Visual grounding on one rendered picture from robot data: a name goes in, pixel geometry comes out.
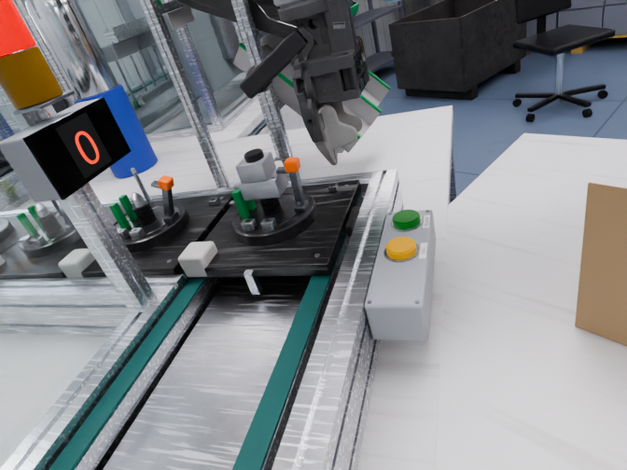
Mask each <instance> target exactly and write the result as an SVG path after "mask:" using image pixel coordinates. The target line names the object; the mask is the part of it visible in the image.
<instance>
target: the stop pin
mask: <svg viewBox="0 0 627 470"><path fill-rule="evenodd" d="M244 277H245V280H246V282H247V284H248V287H249V289H250V291H251V293H252V295H259V294H260V293H261V291H262V287H261V285H260V282H259V280H258V276H257V275H256V272H255V270H246V271H245V272H244Z"/></svg>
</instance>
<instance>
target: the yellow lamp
mask: <svg viewBox="0 0 627 470"><path fill-rule="evenodd" d="M0 85H1V87H2V88H3V90H4V92H5V93H6V95H7V97H8V99H9V100H10V101H11V102H12V104H13V106H14V107H15V109H23V108H27V107H30V106H34V105H37V104H41V103H43V102H46V101H48V100H51V99H53V98H56V97H58V96H60V95H62V94H63V90H62V88H61V87H60V85H59V83H58V81H57V79H56V78H55V76H54V74H53V73H52V71H51V70H50V68H49V65H48V63H47V62H46V60H45V58H44V56H43V54H42V53H41V51H40V49H39V47H33V48H28V49H25V50H22V51H19V52H15V53H12V54H9V55H7V56H4V57H0Z"/></svg>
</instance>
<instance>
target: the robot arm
mask: <svg viewBox="0 0 627 470"><path fill-rule="evenodd" d="M273 2H274V4H275V5H276V6H278V7H280V8H279V9H278V13H279V17H280V21H293V20H297V22H298V27H297V28H296V29H294V30H293V31H292V32H291V33H290V34H289V35H288V36H287V37H286V38H285V39H284V40H283V41H282V42H281V43H280V44H279V45H278V46H277V47H276V48H275V49H274V50H273V51H272V52H271V53H270V54H269V55H268V56H267V57H266V58H265V59H264V60H263V61H262V62H261V63H260V64H258V65H254V66H252V67H251V68H249V70H248V71H247V73H246V76H245V79H244V80H243V81H242V82H241V84H240V88H241V90H242V91H243V92H244V93H245V94H246V96H247V97H248V98H250V99H251V98H254V97H255V96H256V95H257V94H258V93H263V92H266V91H267V90H269V89H270V87H271V86H272V80H273V79H274V78H275V77H276V76H278V75H279V74H280V73H281V72H282V71H283V70H284V69H285V68H286V67H287V66H288V65H289V64H290V63H291V65H292V66H293V71H292V78H293V84H294V90H295V93H296V96H297V98H298V100H299V104H300V112H301V115H302V119H303V122H304V125H305V127H306V129H307V131H308V133H309V134H310V137H311V139H312V141H313V142H314V144H315V145H316V147H317V149H318V150H319V151H320V152H321V154H322V155H323V156H324V157H325V158H326V159H327V161H328V162H329V163H330V164H331V165H337V163H338V151H337V148H340V147H342V146H345V145H349V144H351V143H352V142H354V141H355V140H356V139H357V133H358V132H359V131H361V129H362V120H361V118H360V117H357V116H354V115H351V114H348V113H346V112H345V111H344V109H343V105H342V102H343V101H348V100H352V99H357V98H361V96H360V95H361V93H362V91H363V89H364V88H365V87H366V85H367V83H368V82H369V71H368V66H367V60H366V55H365V50H364V45H363V41H362V39H361V37H360V36H355V27H354V22H353V17H352V11H351V5H352V4H353V0H273ZM314 19H315V20H316V21H317V25H316V24H315V23H314ZM358 38H359V39H360V40H359V39H358ZM356 40H358V41H357V42H356Z"/></svg>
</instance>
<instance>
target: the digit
mask: <svg viewBox="0 0 627 470"><path fill-rule="evenodd" d="M55 130H56V131H57V133H58V134H59V135H60V137H61V139H62V140H63V143H64V144H65V146H66V148H67V150H68V151H69V153H70V155H71V156H72V158H73V160H74V161H75V163H76V165H77V167H78V168H79V170H80V171H81V173H82V175H83V176H84V178H85V179H86V178H88V177H89V176H91V175H92V174H93V173H95V172H97V171H98V170H99V169H101V168H102V167H104V166H105V165H106V164H107V163H108V162H110V161H111V160H112V159H111V158H110V156H109V154H108V152H107V151H106V149H105V146H104V144H103V142H102V141H101V139H100V137H99V135H98V133H97V131H96V130H95V129H94V127H93V125H92V123H91V120H90V119H89V117H88V115H87V113H86V112H85V113H83V114H81V115H80V116H78V117H75V118H73V119H71V120H69V121H67V122H66V123H64V124H63V125H61V126H59V127H57V128H55Z"/></svg>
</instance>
